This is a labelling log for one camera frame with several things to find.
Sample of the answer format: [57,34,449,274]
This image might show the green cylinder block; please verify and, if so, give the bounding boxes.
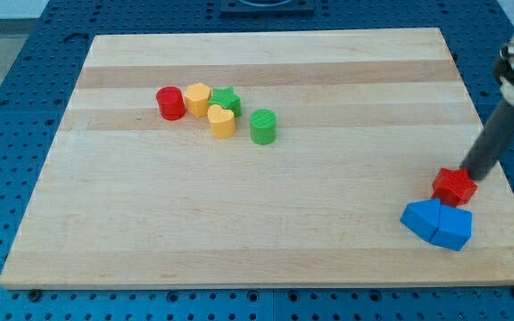
[249,109,277,145]

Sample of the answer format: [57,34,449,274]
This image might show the yellow heart block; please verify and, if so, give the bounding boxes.
[207,104,236,139]

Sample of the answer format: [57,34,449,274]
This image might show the green star block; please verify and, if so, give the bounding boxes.
[209,86,242,118]

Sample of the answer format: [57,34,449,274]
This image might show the yellow hexagon block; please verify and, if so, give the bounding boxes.
[184,83,211,118]

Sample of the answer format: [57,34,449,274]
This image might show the red cylinder block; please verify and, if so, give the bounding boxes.
[155,86,186,120]

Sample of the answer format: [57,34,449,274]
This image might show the wooden board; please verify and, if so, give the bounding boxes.
[0,28,514,290]

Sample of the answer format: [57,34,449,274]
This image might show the blue triangle block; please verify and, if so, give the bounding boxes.
[400,198,441,242]

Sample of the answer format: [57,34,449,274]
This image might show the red star block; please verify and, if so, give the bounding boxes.
[431,168,478,207]

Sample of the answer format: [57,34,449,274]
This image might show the blue pentagon block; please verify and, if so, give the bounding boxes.
[430,205,473,251]

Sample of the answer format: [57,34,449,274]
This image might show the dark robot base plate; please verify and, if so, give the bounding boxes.
[216,0,315,16]

